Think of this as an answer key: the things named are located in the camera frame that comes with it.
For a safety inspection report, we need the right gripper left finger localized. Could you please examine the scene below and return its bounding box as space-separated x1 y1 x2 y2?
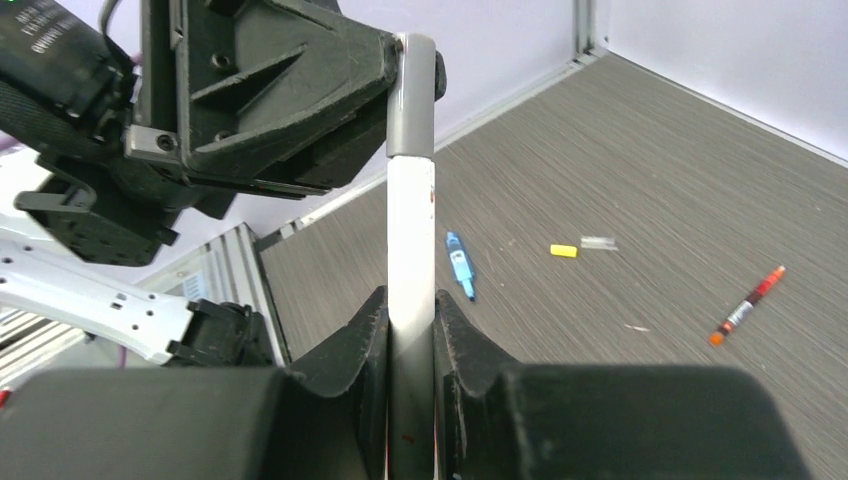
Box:
1 287 389 479

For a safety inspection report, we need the yellow pen cap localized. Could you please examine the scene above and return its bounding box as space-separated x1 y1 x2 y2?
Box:
549 244 579 258

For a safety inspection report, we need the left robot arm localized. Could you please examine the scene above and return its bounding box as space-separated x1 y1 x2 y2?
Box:
1 1 447 367

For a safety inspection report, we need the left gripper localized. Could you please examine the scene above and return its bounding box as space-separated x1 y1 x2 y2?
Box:
122 0 448 200

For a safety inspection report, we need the light blue highlighter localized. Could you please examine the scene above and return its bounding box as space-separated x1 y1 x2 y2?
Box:
445 231 476 302

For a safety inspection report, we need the grey pen cap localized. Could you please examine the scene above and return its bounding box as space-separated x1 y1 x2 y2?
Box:
386 33 436 158

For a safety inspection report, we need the clear pen cap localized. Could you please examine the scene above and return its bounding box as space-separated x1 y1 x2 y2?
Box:
580 236 618 251

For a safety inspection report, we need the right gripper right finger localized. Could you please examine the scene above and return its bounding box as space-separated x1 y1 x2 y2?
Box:
433 290 811 479

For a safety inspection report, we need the white acrylic marker grey tip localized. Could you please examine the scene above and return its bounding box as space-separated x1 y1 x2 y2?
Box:
387 156 435 479

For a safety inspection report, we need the orange brown gel pen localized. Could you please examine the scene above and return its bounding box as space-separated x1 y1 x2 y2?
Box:
708 265 786 346

